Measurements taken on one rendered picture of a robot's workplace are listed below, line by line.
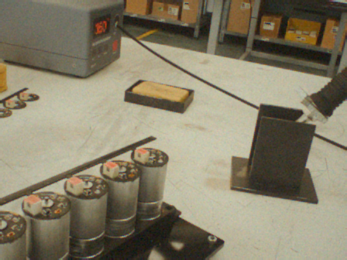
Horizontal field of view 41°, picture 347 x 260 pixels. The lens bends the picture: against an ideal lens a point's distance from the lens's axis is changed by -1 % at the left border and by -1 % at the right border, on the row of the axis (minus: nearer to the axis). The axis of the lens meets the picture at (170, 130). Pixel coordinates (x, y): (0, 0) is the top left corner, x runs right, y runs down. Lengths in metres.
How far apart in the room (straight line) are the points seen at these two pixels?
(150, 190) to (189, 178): 0.11
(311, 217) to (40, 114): 0.30
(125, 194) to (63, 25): 0.38
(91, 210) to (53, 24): 0.40
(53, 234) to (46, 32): 0.42
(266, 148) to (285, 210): 0.05
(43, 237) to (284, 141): 0.23
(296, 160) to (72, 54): 0.34
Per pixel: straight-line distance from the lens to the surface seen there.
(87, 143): 0.46
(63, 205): 0.25
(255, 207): 0.39
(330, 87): 0.40
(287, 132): 0.40
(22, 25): 0.66
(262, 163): 0.41
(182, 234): 0.33
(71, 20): 0.62
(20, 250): 0.24
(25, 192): 0.26
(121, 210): 0.29
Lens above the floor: 0.95
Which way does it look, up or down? 24 degrees down
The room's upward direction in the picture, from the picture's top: 7 degrees clockwise
